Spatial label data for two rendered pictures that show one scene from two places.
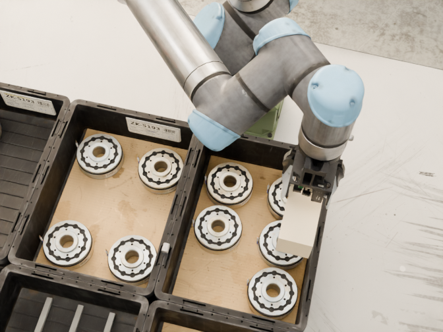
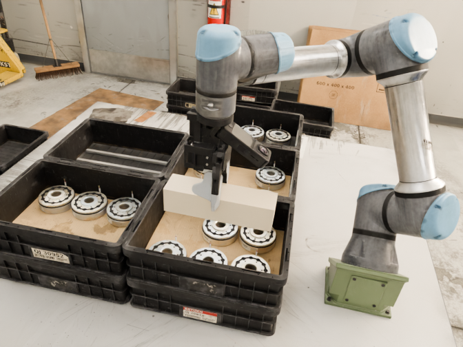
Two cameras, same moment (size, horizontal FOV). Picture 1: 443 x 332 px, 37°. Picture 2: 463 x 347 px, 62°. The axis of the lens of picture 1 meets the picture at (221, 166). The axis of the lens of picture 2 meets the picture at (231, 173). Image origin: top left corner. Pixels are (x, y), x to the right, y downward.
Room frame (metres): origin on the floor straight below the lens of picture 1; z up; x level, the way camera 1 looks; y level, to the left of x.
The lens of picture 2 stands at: (0.51, -0.82, 1.61)
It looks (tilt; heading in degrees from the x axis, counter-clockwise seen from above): 34 degrees down; 87
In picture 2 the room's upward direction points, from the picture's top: 5 degrees clockwise
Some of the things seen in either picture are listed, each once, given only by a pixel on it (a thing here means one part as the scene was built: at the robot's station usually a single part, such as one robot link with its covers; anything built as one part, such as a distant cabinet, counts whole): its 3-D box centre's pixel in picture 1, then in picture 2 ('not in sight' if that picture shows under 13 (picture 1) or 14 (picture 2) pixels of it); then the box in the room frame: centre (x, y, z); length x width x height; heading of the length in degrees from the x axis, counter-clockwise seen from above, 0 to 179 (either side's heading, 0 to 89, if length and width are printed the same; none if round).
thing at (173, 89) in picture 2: not in sight; (196, 108); (0.36, 1.95, 0.31); 0.40 x 0.30 x 0.34; 167
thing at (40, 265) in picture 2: not in sight; (83, 241); (0.13, 0.02, 0.76); 0.40 x 0.30 x 0.12; 168
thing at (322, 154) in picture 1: (325, 135); (215, 102); (0.51, -0.16, 1.31); 0.08 x 0.08 x 0.05
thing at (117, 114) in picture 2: not in sight; (109, 114); (-0.03, 0.98, 0.71); 0.22 x 0.19 x 0.01; 167
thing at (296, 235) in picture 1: (306, 189); (220, 202); (0.53, -0.16, 1.08); 0.24 x 0.06 x 0.06; 167
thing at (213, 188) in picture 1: (229, 182); (258, 233); (0.65, -0.02, 0.86); 0.10 x 0.10 x 0.01
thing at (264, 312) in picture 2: not in sight; (213, 266); (0.53, -0.06, 0.76); 0.40 x 0.30 x 0.12; 168
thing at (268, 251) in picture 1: (283, 242); (207, 262); (0.51, -0.14, 0.86); 0.10 x 0.10 x 0.01
